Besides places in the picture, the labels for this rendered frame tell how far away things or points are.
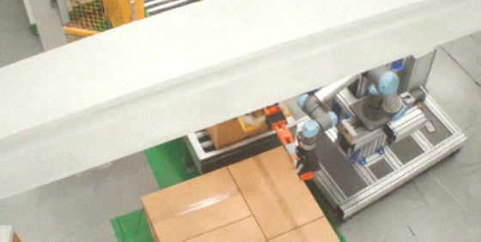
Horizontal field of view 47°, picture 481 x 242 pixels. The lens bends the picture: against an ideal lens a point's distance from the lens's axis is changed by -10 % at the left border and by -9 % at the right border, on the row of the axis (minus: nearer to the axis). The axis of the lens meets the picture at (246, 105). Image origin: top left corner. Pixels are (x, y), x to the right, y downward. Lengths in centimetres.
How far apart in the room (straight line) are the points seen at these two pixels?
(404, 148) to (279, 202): 123
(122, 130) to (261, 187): 313
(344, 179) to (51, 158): 369
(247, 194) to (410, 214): 135
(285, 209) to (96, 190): 153
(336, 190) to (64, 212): 200
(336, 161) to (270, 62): 364
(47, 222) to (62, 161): 381
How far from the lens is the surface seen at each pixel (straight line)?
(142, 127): 68
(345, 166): 434
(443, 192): 466
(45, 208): 455
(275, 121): 324
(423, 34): 82
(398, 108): 334
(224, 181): 381
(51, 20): 357
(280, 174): 385
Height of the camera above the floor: 377
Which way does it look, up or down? 51 degrees down
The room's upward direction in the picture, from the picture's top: 1 degrees clockwise
